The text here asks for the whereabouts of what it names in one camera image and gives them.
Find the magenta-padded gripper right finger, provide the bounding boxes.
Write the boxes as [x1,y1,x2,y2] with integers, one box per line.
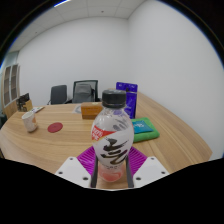
[124,146,170,189]

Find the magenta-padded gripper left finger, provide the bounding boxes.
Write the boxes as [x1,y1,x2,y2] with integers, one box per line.
[54,146,100,189]

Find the clear bottle with black cap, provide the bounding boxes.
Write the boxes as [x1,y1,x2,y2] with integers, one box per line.
[90,89,135,183]

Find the green pouch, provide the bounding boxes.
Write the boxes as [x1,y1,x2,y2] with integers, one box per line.
[130,116,161,144]

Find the flat round red coaster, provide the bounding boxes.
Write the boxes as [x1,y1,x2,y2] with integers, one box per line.
[47,121,64,134]

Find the orange-brown cardboard box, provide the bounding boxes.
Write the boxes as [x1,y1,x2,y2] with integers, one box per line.
[80,101,104,120]

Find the white ceramic mug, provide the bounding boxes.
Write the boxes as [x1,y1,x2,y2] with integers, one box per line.
[21,110,39,133]

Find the purple hanging package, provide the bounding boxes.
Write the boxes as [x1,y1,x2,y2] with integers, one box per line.
[115,81,139,120]

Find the tan cardboard box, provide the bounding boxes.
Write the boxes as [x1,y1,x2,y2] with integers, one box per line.
[23,99,34,113]

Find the grey backpack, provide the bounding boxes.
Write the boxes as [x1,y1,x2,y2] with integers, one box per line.
[72,83,94,104]

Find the black padded visitor chair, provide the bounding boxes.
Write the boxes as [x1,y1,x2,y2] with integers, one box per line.
[47,84,68,106]

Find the black mesh office chair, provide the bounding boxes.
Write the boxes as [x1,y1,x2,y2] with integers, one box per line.
[66,79,101,104]

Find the dark brown carton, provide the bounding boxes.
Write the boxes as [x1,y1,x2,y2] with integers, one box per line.
[15,92,32,113]

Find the wooden glass-door cabinet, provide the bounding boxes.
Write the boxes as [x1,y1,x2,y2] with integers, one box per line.
[1,63,21,119]

